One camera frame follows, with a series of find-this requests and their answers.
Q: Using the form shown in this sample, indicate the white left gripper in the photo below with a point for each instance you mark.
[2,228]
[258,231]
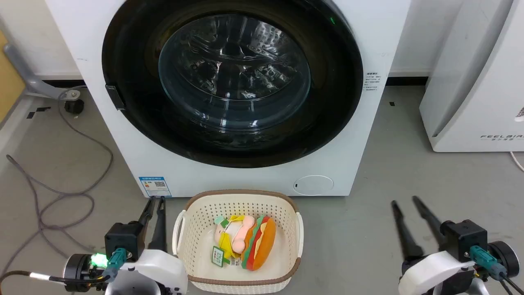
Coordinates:
[159,274]

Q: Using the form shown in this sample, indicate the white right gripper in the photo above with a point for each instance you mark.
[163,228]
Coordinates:
[434,274]

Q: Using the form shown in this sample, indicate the white front-load washing machine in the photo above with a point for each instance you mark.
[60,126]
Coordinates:
[245,180]

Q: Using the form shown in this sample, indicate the round black glass washer door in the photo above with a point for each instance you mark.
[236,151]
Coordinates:
[131,61]

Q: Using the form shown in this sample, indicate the blue energy label sticker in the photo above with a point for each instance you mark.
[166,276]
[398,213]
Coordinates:
[155,187]

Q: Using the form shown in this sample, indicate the cream perforated laundry basket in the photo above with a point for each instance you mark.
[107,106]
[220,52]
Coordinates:
[196,254]

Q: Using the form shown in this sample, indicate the plush doll with green tag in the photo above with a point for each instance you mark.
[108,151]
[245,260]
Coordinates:
[234,235]

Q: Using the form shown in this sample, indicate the plush hamburger toy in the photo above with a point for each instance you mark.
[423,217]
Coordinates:
[262,246]

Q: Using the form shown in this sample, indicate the oval white filter cover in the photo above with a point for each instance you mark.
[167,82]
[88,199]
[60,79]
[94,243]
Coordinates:
[313,185]

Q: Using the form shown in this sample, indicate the black caster wheel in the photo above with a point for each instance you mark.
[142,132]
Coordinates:
[74,106]

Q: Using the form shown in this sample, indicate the white air purifier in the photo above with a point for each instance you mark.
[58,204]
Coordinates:
[483,90]

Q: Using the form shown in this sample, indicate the small printed text sticker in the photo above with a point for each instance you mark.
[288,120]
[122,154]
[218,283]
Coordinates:
[372,81]

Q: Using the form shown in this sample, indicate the grey metal furniture leg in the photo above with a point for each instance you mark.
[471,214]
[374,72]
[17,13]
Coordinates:
[28,80]

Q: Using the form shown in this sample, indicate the wooden panel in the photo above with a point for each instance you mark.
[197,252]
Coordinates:
[9,78]

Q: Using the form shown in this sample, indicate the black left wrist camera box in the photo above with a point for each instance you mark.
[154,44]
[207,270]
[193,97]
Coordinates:
[123,239]

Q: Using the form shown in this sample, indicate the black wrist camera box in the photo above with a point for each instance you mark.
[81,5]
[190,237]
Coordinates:
[464,237]
[123,239]

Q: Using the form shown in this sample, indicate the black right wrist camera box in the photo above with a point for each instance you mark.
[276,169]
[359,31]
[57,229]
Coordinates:
[464,237]

